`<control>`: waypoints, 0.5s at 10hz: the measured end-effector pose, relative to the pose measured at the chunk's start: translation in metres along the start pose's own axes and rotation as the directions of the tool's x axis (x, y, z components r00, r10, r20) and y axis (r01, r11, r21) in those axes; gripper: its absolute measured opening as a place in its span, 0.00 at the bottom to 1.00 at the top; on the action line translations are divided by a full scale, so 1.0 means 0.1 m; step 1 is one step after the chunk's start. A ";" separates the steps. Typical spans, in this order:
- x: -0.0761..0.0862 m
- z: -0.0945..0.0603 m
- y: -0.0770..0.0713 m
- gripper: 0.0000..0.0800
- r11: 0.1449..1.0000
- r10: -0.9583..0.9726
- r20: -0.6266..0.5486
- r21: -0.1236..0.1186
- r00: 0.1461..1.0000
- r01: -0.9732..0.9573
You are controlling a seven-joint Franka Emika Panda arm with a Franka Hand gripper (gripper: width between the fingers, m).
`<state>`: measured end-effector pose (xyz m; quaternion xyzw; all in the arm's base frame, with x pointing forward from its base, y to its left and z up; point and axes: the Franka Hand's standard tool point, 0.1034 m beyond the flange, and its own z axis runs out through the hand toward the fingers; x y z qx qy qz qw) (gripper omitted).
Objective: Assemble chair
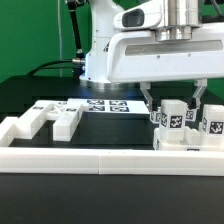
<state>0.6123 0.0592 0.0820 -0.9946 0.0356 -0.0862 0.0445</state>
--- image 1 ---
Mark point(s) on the white U-shaped fence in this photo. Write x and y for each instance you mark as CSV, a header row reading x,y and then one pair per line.
x,y
103,162

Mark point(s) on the white marker base plate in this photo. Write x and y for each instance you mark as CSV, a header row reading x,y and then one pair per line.
x,y
111,106

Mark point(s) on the white chair back frame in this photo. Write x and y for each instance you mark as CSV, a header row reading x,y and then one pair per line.
x,y
65,116

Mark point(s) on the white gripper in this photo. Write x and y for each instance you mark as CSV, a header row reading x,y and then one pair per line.
x,y
166,40

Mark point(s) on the white chair seat part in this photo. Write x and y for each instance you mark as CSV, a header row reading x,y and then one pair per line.
x,y
193,140

